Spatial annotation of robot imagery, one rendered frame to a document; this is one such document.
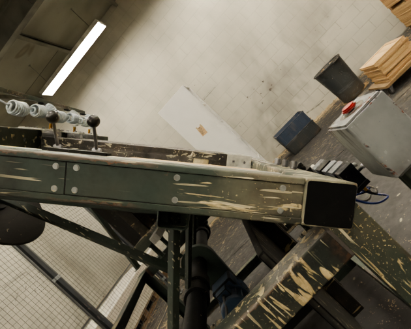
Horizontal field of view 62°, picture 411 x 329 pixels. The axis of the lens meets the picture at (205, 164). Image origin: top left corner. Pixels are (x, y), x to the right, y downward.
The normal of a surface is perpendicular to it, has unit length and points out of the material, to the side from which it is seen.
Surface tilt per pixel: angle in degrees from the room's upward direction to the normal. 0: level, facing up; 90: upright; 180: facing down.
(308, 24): 90
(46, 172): 90
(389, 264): 90
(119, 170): 90
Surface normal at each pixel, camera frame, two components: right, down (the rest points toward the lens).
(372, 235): 0.00, 0.05
